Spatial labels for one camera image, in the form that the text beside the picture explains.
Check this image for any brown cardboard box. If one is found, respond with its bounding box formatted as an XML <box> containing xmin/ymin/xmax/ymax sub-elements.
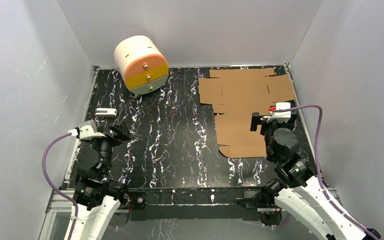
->
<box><xmin>198</xmin><ymin>68</ymin><xmax>296</xmax><ymax>159</ymax></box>

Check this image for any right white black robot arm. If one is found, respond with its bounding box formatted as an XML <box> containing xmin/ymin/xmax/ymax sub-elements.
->
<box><xmin>237</xmin><ymin>112</ymin><xmax>381</xmax><ymax>240</ymax></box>

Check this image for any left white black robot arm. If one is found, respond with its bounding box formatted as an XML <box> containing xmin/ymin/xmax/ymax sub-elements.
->
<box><xmin>64</xmin><ymin>120</ymin><xmax>131</xmax><ymax>240</ymax></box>

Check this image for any small white rectangular block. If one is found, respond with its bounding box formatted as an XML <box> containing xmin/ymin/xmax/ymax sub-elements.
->
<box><xmin>95</xmin><ymin>108</ymin><xmax>118</xmax><ymax>118</ymax></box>

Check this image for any round white drawer cabinet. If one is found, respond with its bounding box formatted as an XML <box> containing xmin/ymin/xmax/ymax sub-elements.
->
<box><xmin>113</xmin><ymin>35</ymin><xmax>169</xmax><ymax>95</ymax></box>

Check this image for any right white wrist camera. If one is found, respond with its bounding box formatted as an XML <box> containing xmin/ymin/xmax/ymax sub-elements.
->
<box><xmin>267</xmin><ymin>102</ymin><xmax>292</xmax><ymax>123</ymax></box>

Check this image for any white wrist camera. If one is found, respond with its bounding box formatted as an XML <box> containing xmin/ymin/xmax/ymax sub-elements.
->
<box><xmin>267</xmin><ymin>102</ymin><xmax>292</xmax><ymax>123</ymax></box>
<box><xmin>78</xmin><ymin>119</ymin><xmax>105</xmax><ymax>141</ymax></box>

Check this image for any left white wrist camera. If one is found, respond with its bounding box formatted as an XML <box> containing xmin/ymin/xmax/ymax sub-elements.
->
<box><xmin>78</xmin><ymin>119</ymin><xmax>105</xmax><ymax>141</ymax></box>

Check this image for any aluminium front rail frame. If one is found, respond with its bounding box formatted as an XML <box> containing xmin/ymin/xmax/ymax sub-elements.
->
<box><xmin>38</xmin><ymin>187</ymin><xmax>345</xmax><ymax>240</ymax></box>

